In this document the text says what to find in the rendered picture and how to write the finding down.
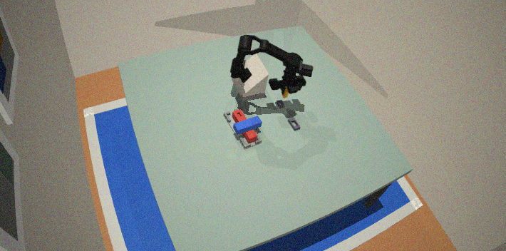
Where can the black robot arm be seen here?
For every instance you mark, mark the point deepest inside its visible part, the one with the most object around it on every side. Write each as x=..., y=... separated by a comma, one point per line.
x=292, y=61

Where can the orange rectangular block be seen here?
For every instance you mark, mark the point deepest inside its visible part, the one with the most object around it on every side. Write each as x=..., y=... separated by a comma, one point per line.
x=286, y=93

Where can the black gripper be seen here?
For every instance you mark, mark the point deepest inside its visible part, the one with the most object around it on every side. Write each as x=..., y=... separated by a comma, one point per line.
x=279, y=84

